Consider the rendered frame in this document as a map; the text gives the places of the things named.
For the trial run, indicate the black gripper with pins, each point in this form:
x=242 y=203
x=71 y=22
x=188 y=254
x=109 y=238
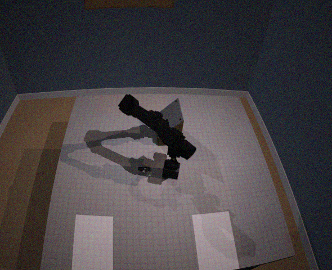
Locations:
x=171 y=164

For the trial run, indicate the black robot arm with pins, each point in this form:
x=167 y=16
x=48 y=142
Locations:
x=171 y=137

